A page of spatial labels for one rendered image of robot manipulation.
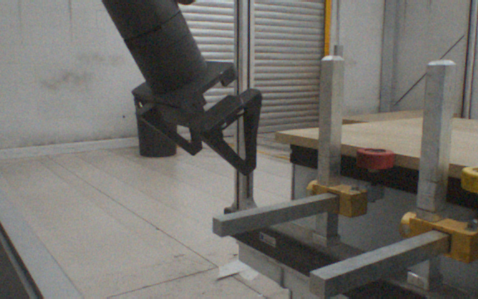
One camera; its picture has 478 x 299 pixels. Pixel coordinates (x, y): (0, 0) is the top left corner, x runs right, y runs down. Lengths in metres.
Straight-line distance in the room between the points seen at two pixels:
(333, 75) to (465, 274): 0.51
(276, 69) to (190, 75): 7.47
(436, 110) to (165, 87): 0.54
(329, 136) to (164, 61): 0.64
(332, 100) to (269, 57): 6.80
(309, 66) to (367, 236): 7.20
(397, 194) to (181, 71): 0.85
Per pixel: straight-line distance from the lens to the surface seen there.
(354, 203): 0.99
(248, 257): 1.37
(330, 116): 1.00
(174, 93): 0.42
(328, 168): 1.02
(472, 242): 0.85
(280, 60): 7.95
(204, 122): 0.39
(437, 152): 0.86
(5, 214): 0.18
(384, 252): 0.75
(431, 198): 0.88
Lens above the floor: 1.09
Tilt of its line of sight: 11 degrees down
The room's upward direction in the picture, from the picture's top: straight up
